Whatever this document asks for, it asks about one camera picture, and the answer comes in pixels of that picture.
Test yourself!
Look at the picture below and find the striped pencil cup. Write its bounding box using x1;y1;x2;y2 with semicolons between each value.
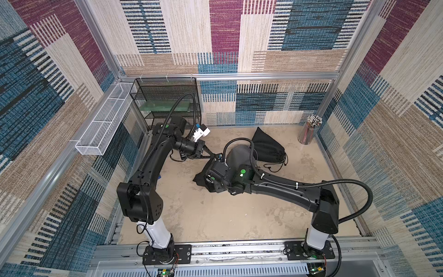
298;115;323;145

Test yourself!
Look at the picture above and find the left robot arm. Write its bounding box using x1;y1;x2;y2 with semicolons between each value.
117;117;211;256

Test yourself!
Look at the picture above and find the white wire mesh basket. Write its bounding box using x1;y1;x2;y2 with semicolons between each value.
75;83;132;156

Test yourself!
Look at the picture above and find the black hair dryer bag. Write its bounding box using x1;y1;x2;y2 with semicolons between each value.
252;127;288;173

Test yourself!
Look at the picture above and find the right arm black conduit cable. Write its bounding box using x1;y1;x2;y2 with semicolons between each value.
222;137;374;277

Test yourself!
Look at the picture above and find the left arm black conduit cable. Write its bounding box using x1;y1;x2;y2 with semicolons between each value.
138;92;198;174

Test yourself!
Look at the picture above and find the black wire mesh shelf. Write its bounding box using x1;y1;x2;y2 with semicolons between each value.
129;77;201;129

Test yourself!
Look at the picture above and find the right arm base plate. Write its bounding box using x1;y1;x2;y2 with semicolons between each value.
283;240;336;260

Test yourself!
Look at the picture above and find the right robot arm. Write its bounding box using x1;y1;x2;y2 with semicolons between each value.
194;160;339;251

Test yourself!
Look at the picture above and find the grey hair dryer bag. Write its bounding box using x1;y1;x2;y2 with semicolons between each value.
226;144;251;170

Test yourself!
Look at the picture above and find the green tray on shelf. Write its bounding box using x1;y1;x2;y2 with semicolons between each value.
139;100;192;112

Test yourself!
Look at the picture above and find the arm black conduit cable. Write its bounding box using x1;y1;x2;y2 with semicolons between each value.
138;92;198;174
222;137;374;277

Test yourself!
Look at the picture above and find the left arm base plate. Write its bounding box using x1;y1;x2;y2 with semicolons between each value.
142;244;192;266

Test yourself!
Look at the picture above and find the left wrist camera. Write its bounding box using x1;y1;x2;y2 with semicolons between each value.
192;124;211;143

